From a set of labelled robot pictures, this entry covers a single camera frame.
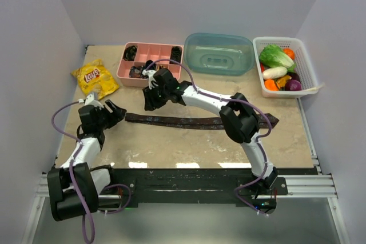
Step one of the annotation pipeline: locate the rolled black tie back right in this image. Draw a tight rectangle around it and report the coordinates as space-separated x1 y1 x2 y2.
170 46 182 63

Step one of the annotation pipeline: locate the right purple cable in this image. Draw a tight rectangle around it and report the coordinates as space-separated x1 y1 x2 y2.
148 59 273 213

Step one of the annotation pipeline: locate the orange yellow pepper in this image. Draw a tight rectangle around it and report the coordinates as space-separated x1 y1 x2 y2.
275 74 292 90

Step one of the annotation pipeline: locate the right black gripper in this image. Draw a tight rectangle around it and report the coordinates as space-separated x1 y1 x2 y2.
143 83 169 111

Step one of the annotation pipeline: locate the orange fruit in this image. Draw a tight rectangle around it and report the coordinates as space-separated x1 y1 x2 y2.
283 48 295 60

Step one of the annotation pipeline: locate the rolled black tie back left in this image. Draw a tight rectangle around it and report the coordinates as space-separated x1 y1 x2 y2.
122 45 138 61

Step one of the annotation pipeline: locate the orange carrot piece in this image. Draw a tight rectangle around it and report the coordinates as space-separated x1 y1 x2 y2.
264 79 280 91

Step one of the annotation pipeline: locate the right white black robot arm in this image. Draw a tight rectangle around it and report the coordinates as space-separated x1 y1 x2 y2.
142 69 279 194

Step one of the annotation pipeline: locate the pink divided organizer tray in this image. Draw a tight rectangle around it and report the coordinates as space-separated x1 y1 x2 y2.
117 42 184 87

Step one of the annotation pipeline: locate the yellow Lays chips bag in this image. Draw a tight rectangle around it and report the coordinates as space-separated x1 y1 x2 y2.
70 59 120 99

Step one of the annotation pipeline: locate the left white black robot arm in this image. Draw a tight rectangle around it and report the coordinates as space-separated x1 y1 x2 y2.
47 99 126 221

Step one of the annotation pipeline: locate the rolled black tie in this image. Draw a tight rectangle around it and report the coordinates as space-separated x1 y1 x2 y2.
122 45 138 61
170 46 182 63

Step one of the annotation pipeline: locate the blue transparent plastic bin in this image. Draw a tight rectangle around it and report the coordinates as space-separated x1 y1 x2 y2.
183 33 255 76

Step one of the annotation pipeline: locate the white plastic basket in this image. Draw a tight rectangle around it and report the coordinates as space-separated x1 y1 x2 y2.
253 37 322 98

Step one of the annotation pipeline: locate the dark brown patterned tie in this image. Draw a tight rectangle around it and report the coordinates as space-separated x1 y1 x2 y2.
124 111 280 131

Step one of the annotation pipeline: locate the rolled dark patterned tie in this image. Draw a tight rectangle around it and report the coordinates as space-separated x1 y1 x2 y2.
129 66 145 78

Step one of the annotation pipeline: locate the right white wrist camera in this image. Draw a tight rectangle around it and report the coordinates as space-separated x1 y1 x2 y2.
142 70 158 90

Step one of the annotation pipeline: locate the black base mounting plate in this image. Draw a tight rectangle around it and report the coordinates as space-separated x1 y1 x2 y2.
100 168 288 213

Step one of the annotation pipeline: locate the green lettuce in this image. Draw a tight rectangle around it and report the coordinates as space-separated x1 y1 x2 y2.
259 45 296 72

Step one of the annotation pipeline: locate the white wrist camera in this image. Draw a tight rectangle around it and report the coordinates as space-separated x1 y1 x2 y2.
142 70 158 90
84 92 103 108

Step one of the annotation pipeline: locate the purple onion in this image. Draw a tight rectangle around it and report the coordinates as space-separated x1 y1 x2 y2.
285 79 302 91

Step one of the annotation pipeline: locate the rolled dark blue tie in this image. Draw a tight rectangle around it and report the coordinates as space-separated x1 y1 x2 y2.
145 59 156 70

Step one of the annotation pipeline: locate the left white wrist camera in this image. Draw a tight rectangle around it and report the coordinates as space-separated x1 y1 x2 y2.
84 92 103 108

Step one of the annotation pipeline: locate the white radish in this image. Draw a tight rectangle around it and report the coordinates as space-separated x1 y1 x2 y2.
262 66 288 80

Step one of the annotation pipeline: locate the dark purple eggplant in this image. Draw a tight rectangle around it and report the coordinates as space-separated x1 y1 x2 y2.
288 72 301 82

